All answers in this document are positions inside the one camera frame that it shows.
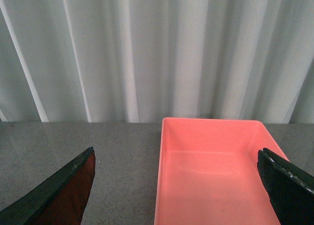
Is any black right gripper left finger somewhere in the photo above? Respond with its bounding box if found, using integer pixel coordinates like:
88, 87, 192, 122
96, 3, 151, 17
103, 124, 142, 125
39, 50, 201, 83
0, 147, 96, 225

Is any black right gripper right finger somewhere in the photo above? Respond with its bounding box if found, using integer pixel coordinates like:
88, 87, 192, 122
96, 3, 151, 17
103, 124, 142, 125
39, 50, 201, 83
257, 148, 314, 225

